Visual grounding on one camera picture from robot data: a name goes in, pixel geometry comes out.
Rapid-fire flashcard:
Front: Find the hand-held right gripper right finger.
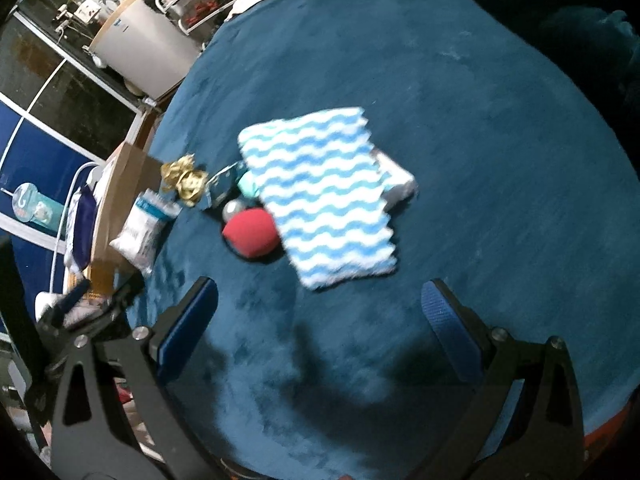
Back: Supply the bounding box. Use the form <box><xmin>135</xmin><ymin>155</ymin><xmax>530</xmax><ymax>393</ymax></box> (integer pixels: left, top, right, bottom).
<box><xmin>415</xmin><ymin>278</ymin><xmax>586</xmax><ymax>480</ymax></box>

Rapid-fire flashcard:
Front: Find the white crinkled wipes packet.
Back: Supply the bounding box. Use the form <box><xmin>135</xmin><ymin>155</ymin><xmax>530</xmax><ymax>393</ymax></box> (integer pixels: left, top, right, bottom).
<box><xmin>109</xmin><ymin>189</ymin><xmax>182</xmax><ymax>276</ymax></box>

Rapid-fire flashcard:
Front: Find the gold ribbon bundle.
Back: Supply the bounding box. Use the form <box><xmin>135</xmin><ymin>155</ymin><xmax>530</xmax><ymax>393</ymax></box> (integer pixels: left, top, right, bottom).
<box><xmin>161</xmin><ymin>156</ymin><xmax>210</xmax><ymax>207</ymax></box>

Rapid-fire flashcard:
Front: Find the teal face mask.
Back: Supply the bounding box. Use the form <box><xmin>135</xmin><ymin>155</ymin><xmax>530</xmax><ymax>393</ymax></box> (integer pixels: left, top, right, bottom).
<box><xmin>236</xmin><ymin>170</ymin><xmax>261</xmax><ymax>199</ymax></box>

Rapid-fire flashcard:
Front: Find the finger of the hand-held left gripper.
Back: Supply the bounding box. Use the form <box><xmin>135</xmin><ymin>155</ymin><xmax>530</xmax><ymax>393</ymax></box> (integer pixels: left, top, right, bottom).
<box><xmin>69</xmin><ymin>275</ymin><xmax>147</xmax><ymax>339</ymax></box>
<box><xmin>47</xmin><ymin>280</ymin><xmax>94</xmax><ymax>325</ymax></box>

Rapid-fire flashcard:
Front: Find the grey cloth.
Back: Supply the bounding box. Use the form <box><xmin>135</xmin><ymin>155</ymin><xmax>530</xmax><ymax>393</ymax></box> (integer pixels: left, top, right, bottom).
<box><xmin>372</xmin><ymin>149</ymin><xmax>418</xmax><ymax>206</ymax></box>

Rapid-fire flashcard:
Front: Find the blue white wavy striped cloth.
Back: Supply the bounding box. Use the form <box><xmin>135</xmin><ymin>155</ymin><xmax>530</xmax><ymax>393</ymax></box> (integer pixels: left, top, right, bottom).
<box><xmin>237</xmin><ymin>106</ymin><xmax>401</xmax><ymax>292</ymax></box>

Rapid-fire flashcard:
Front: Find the brown cardboard box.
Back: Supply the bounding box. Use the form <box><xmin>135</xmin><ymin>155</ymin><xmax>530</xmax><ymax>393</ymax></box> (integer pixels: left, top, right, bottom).
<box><xmin>90</xmin><ymin>142</ymin><xmax>163</xmax><ymax>293</ymax></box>

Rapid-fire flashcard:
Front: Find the white tub with wooden lid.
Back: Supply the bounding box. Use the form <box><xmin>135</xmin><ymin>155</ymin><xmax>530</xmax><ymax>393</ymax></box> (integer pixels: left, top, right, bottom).
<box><xmin>90</xmin><ymin>0</ymin><xmax>202</xmax><ymax>101</ymax></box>

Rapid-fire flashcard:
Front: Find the white cluttered shelf rack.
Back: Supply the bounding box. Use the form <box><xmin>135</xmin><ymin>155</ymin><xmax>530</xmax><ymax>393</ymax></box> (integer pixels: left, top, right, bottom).
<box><xmin>155</xmin><ymin>0</ymin><xmax>251</xmax><ymax>42</ymax></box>

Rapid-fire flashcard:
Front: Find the black hair tie with pearl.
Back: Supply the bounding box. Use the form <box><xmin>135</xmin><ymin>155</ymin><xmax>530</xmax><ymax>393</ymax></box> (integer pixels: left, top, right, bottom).
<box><xmin>222</xmin><ymin>199</ymin><xmax>247</xmax><ymax>224</ymax></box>

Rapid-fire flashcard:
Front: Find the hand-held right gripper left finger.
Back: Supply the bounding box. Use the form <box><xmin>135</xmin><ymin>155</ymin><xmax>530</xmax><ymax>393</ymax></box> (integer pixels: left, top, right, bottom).
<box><xmin>50</xmin><ymin>276</ymin><xmax>221</xmax><ymax>480</ymax></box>

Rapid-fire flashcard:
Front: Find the dark blue small packet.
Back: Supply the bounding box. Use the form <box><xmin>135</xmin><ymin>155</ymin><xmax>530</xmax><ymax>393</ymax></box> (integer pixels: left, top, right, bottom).
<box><xmin>200</xmin><ymin>161</ymin><xmax>248</xmax><ymax>211</ymax></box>

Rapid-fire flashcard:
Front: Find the dark teal duvet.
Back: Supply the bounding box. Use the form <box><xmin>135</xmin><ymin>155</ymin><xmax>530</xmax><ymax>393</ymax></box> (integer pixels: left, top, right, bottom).
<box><xmin>445</xmin><ymin>0</ymin><xmax>640</xmax><ymax>126</ymax></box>

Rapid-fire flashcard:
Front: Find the dark blue plush blanket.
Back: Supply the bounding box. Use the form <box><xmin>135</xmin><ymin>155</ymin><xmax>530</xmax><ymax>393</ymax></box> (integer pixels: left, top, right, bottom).
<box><xmin>125</xmin><ymin>0</ymin><xmax>640</xmax><ymax>480</ymax></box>

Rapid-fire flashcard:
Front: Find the clear tumbler with straw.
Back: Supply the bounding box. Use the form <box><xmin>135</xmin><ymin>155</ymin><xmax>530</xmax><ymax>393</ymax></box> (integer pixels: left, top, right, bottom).
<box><xmin>2</xmin><ymin>182</ymin><xmax>63</xmax><ymax>234</ymax></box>

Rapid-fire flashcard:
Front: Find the white framed glass door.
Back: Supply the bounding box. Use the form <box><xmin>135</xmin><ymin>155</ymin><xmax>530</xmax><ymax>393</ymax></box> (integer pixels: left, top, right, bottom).
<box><xmin>0</xmin><ymin>7</ymin><xmax>163</xmax><ymax>246</ymax></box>

